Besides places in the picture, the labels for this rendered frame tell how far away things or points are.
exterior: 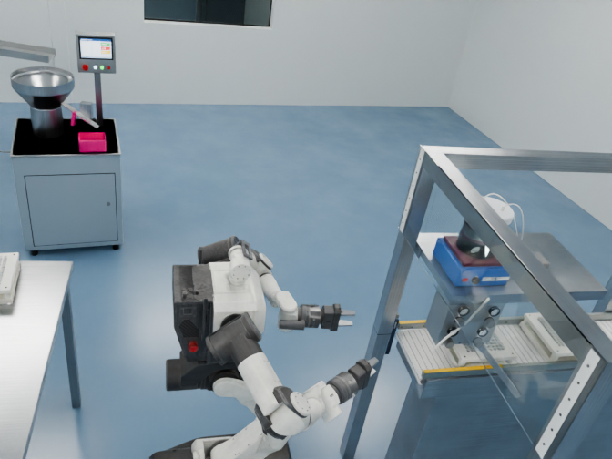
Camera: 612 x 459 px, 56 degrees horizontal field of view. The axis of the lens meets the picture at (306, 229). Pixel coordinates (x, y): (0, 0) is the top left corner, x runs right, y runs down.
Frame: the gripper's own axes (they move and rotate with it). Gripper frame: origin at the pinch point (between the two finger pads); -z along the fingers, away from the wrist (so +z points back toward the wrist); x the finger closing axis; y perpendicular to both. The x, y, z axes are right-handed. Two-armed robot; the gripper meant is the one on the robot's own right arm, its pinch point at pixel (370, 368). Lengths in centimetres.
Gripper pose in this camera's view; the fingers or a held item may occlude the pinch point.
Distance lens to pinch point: 210.7
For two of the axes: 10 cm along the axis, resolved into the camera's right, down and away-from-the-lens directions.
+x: -1.3, 8.3, 5.5
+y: 6.8, 4.7, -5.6
